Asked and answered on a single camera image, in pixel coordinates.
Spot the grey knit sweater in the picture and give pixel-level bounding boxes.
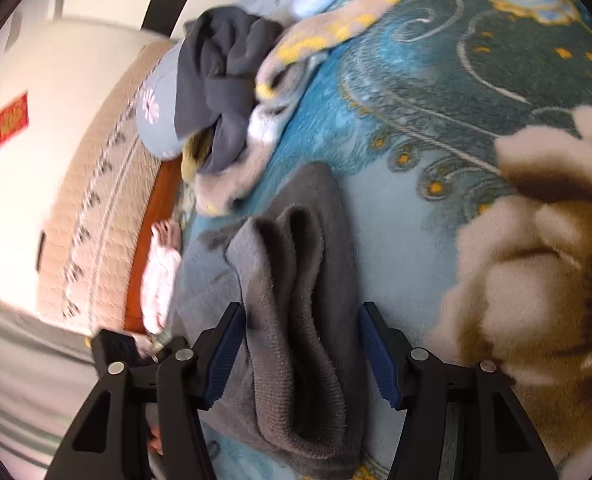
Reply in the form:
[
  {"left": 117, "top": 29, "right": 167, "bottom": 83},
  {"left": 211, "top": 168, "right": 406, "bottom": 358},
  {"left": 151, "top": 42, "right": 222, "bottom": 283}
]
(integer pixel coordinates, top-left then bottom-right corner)
[{"left": 167, "top": 162, "right": 367, "bottom": 479}]

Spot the pink fleece folded garment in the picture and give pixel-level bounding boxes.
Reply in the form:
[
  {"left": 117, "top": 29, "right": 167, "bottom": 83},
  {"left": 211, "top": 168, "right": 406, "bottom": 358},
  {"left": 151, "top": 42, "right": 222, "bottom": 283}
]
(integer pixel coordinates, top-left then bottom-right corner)
[{"left": 140, "top": 220, "right": 182, "bottom": 334}]

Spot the red-brown wooden headboard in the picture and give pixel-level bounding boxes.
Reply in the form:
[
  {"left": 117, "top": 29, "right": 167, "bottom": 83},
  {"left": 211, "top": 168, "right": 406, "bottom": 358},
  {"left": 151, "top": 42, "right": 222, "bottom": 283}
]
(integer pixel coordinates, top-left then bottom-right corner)
[{"left": 123, "top": 157, "right": 183, "bottom": 335}]

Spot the beige quilted headboard cover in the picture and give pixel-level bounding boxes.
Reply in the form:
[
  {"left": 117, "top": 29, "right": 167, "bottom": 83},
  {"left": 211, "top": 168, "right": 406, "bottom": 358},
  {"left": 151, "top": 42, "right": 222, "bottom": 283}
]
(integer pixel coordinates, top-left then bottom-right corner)
[{"left": 37, "top": 40, "right": 172, "bottom": 335}]

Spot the teal floral bed blanket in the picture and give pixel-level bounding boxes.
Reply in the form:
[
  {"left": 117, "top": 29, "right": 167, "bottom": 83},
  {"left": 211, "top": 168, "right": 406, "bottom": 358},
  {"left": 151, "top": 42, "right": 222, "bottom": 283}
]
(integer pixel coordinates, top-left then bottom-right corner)
[{"left": 187, "top": 0, "right": 592, "bottom": 479}]

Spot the olive yellow garment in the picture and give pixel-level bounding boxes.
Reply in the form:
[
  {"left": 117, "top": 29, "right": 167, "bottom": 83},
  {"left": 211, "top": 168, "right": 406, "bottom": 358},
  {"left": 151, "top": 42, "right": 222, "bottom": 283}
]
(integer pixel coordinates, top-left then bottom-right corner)
[{"left": 181, "top": 128, "right": 213, "bottom": 184}]

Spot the light blue flower pillow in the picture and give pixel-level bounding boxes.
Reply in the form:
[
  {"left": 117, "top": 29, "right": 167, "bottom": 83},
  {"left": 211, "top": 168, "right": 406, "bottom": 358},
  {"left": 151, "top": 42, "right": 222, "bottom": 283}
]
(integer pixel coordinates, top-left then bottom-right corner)
[{"left": 136, "top": 42, "right": 184, "bottom": 160}]

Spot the pink yellow fleece garment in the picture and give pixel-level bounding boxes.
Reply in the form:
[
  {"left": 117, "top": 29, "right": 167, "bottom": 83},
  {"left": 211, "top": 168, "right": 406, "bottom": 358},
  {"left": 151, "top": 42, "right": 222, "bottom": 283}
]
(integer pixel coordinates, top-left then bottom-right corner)
[{"left": 194, "top": 0, "right": 402, "bottom": 217}]

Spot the dark grey garment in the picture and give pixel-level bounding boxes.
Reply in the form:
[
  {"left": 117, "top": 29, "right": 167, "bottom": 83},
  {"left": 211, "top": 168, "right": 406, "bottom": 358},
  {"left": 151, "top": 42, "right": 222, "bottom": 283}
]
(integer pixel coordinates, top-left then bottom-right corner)
[{"left": 174, "top": 6, "right": 283, "bottom": 174}]

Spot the red paper wall decoration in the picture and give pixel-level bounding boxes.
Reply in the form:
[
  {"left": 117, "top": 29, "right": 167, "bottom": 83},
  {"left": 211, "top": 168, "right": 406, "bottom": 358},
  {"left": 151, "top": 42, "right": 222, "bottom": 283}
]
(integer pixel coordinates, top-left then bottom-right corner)
[{"left": 0, "top": 93, "right": 29, "bottom": 147}]

